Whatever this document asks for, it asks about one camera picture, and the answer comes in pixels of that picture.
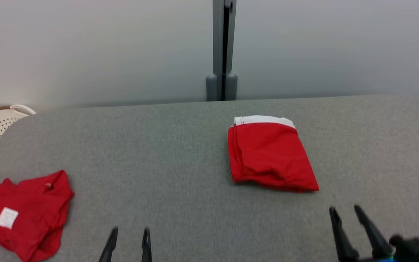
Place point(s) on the red shorts white waistband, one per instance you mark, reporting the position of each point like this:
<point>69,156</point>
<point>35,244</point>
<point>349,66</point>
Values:
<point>267,156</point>

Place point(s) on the red t-shirt white sleeves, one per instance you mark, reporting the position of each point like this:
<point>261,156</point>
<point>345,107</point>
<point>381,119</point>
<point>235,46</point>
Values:
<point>24,218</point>

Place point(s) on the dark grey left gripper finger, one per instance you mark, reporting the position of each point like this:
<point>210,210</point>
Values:
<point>146,247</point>
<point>109,247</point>

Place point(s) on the grey partition post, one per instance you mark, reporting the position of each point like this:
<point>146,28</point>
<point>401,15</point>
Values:
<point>218,43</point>

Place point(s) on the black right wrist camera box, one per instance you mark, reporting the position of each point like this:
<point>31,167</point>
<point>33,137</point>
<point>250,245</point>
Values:
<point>413,249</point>

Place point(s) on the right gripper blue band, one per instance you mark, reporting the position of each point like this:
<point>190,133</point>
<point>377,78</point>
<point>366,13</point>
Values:
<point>375,260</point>

